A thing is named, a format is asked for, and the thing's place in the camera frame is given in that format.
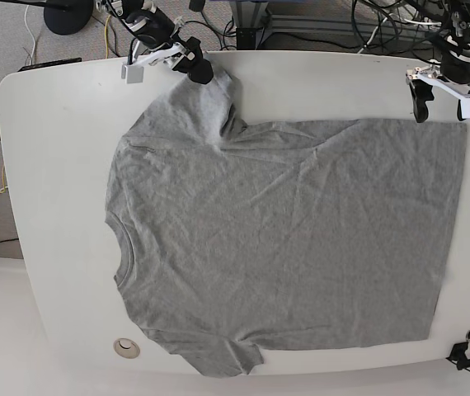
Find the aluminium frame base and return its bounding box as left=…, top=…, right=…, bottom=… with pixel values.
left=229, top=1, right=437, bottom=54

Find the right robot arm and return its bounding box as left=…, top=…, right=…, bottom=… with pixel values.
left=96, top=1, right=214, bottom=85

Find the table grommet left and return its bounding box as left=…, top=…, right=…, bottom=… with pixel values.
left=113, top=338, right=140, bottom=360

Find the black round stand base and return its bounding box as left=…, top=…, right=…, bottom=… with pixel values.
left=43, top=0, right=94, bottom=35

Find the grey T-shirt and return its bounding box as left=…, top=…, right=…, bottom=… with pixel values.
left=106, top=69, right=467, bottom=378

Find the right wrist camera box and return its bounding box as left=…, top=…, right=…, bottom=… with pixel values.
left=121, top=64, right=144, bottom=84

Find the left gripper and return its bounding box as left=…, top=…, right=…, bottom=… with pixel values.
left=406, top=65, right=470, bottom=123

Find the yellow cable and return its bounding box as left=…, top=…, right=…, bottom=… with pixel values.
left=102, top=12, right=112, bottom=59

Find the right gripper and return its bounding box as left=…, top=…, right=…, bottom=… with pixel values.
left=129, top=36, right=214, bottom=83

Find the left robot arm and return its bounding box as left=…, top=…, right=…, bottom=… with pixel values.
left=406, top=1, right=470, bottom=123

